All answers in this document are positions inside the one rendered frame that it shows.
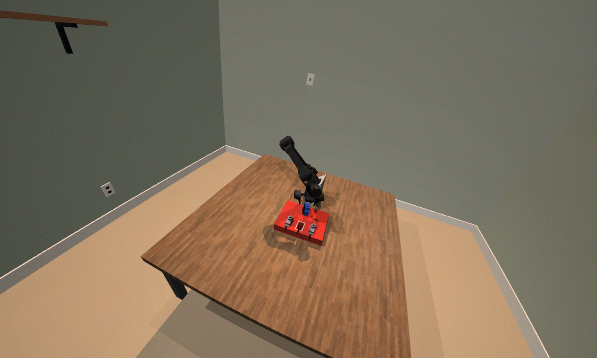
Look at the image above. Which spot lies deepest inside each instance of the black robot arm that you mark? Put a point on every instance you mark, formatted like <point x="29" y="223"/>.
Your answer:
<point x="306" y="171"/>

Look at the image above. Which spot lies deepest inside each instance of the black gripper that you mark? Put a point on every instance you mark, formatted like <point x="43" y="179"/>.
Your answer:
<point x="298" y="194"/>

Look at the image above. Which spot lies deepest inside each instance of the red flat deck plate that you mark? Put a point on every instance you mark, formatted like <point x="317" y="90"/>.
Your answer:
<point x="310" y="228"/>

